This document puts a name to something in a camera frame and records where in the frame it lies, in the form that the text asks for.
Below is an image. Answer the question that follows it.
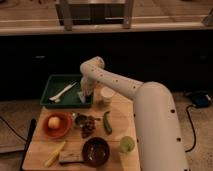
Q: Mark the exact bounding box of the yellow lemon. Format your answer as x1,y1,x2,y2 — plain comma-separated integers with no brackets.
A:
48,117,60,129

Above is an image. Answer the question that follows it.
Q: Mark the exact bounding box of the green cup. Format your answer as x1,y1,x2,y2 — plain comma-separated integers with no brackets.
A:
119,136,135,153

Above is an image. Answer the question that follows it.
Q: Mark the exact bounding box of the grey sponge block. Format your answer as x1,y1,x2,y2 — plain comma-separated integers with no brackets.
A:
59,151,83,165

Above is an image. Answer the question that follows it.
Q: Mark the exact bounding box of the orange bowl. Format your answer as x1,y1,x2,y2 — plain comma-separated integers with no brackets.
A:
42,112,72,139

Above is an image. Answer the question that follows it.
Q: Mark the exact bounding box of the dark brown bowl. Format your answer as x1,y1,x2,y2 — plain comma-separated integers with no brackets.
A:
82,137,110,167

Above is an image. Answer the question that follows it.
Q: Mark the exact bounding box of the dark device on floor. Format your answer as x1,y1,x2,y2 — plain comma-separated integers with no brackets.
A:
188,92,212,108

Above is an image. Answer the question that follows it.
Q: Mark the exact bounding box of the green plastic tray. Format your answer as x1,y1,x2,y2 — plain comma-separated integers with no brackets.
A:
40,74,93,109

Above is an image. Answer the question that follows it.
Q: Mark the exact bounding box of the black cable on floor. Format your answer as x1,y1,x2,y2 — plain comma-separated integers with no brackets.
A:
185,103,198,153

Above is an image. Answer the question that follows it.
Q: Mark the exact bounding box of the white paper cup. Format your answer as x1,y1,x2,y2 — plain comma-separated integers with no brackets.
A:
100,87,115,106

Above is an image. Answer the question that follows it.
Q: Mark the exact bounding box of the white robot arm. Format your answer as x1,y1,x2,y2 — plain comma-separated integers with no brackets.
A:
80,56,190,171

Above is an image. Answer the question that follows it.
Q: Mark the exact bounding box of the green cucumber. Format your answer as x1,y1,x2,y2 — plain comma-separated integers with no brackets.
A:
103,111,112,134

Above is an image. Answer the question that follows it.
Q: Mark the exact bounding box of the small metal cup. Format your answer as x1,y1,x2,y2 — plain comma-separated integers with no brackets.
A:
73,113,87,128

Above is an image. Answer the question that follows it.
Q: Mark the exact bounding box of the grey towel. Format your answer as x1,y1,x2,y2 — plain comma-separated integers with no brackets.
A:
77,91,86,103

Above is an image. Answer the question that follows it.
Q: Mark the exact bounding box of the yellow banana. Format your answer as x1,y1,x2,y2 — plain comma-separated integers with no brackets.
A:
44,141,66,167

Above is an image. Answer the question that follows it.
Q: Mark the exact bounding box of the bunch of dark grapes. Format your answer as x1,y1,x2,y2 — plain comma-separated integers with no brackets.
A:
81,116,95,138

